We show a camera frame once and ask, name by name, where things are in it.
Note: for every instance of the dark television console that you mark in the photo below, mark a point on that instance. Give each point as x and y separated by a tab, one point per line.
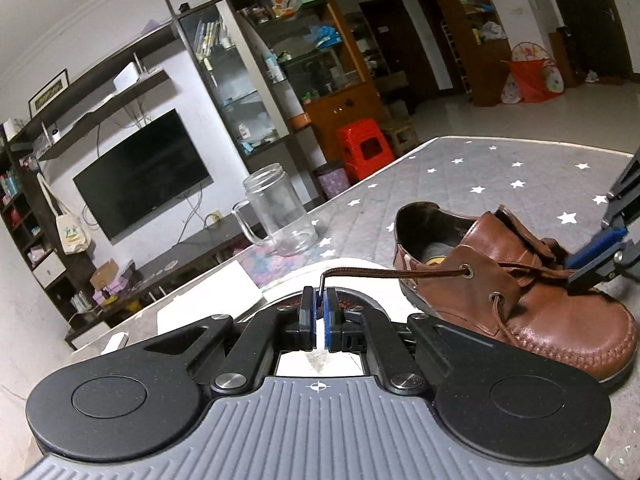
190	255

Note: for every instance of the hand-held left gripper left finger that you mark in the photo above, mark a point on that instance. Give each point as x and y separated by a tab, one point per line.
311	320

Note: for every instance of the framed wall picture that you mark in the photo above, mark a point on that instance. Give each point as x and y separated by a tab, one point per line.
48	92

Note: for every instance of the round black induction cooktop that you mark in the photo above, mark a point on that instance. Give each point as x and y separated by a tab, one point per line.
357	304

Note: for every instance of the dark wooden door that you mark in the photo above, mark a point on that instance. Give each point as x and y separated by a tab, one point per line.
385	45

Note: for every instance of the dark cubby shelf unit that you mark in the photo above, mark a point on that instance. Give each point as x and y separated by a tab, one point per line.
30	230

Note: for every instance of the wooden glass display cabinet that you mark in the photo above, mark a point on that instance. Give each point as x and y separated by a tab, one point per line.
310	60

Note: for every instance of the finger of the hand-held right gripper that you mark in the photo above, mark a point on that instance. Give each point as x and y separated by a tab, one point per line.
597	246
600	272

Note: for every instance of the lined paper notebook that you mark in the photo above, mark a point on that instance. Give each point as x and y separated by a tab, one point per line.
210	295

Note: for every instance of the red play tent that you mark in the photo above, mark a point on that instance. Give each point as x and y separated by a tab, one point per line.
532	77

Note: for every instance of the wall power outlet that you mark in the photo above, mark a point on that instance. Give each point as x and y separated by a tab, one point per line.
214	217

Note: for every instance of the white bar device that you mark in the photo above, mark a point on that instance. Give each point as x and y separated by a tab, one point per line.
117	343

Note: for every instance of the dark wall shelf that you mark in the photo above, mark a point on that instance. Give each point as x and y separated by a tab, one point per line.
100	115

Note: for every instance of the black wall television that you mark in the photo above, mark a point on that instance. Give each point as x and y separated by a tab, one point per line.
145	175

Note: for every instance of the small wooden stool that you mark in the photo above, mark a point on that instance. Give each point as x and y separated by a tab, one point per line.
400	135

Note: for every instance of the brown leather shoe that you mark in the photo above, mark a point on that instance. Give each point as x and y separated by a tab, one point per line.
550	320

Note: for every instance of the purple bin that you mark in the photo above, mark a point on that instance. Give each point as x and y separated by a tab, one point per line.
332	180

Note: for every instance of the cardboard box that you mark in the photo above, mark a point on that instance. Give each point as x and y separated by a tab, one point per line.
105	275

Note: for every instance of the white round cooktop surround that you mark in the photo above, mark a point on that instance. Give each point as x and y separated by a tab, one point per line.
350	267

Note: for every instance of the clear glass mug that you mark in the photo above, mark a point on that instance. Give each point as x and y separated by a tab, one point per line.
280	215

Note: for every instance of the brown shoelace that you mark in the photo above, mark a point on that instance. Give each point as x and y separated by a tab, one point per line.
400	274

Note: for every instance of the cream tote bag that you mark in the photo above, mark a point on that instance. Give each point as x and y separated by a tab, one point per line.
72	235

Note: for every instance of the red plastic stool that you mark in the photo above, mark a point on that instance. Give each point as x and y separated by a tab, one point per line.
365	147

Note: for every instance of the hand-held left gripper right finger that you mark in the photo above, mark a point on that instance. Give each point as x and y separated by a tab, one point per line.
330	320

